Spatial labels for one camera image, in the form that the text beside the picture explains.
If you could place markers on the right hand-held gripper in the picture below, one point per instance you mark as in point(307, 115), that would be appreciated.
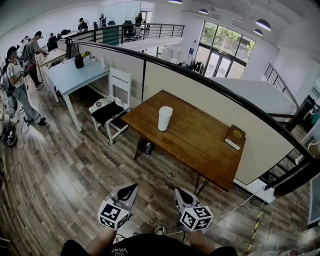
point(197, 217)

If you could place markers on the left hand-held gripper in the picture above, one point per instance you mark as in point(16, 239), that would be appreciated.
point(113, 215)

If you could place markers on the white plastic cup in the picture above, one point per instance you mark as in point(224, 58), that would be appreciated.
point(163, 123)

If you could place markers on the person's left forearm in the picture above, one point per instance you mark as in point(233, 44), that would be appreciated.
point(102, 241)

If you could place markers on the person's right forearm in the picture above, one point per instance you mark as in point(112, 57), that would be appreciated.
point(200, 240)

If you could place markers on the person's white shoe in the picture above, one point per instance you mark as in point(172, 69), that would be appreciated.
point(160, 230)

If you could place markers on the dark water bottle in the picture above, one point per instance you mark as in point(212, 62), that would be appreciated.
point(148, 149)

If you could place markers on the person's dark shirt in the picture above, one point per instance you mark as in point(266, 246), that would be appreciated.
point(150, 246)

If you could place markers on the brown wooden table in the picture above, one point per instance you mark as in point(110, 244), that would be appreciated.
point(190, 140)

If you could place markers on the yellow black striped tape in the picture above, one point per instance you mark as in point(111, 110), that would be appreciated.
point(257, 222)

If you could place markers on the brown hardcover book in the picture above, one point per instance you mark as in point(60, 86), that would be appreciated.
point(235, 137)

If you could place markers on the black seat cushion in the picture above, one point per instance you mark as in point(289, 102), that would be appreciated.
point(106, 114)

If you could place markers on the cream partition panel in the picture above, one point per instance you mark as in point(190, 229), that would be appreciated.
point(250, 140)

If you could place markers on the patterned white cushion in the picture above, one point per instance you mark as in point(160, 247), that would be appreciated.
point(102, 102)

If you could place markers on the white wooden chair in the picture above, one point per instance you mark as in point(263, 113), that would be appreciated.
point(120, 82)

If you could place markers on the black curved railing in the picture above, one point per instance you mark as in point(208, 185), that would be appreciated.
point(225, 91)

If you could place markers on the light blue table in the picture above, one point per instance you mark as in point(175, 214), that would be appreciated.
point(72, 75)

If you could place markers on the white bottle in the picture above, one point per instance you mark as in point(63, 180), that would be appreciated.
point(103, 63)

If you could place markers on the small potted plant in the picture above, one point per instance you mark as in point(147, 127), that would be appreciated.
point(93, 59)

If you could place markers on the black bag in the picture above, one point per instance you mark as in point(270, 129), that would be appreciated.
point(79, 62)

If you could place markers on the yellow potted plant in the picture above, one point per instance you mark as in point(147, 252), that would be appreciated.
point(87, 54)

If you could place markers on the glass entrance door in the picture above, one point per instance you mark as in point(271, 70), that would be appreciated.
point(220, 50)

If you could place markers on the black stair railing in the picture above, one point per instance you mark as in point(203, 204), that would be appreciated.
point(277, 77)

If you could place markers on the light wooden desk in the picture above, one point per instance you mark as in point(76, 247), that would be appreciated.
point(51, 57)

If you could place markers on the black desk stand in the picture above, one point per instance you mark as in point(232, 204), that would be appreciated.
point(68, 48)

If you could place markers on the green panel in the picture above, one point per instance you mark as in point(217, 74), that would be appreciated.
point(110, 36)

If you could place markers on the black office chair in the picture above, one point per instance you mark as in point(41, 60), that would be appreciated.
point(128, 30)

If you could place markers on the black balcony railing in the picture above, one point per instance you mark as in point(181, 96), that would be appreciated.
point(155, 30)

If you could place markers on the dome pendant lamp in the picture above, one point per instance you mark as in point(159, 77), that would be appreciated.
point(175, 1)
point(203, 11)
point(258, 32)
point(263, 25)

